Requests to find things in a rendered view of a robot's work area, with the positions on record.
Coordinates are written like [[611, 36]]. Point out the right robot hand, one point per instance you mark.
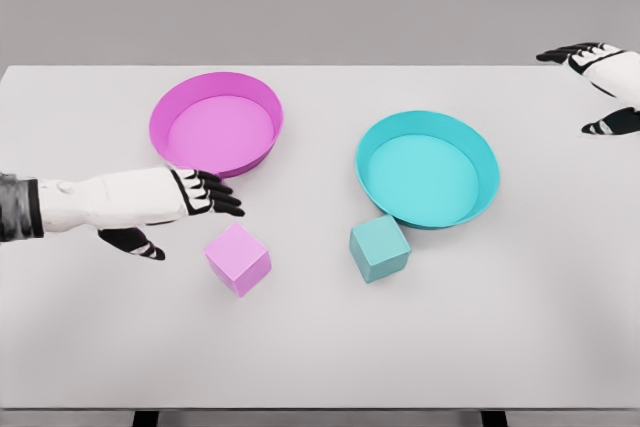
[[612, 72]]

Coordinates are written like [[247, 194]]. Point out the teal cube block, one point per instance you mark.
[[379, 248]]

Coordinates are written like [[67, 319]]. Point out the cyan round plate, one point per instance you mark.
[[426, 169]]

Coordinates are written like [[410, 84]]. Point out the pink cube block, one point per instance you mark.
[[237, 260]]

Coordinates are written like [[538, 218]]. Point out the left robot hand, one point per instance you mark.
[[145, 194]]

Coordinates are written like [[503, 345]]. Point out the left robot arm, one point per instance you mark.
[[55, 202]]

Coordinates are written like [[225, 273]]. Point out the pink round plate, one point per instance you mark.
[[216, 125]]

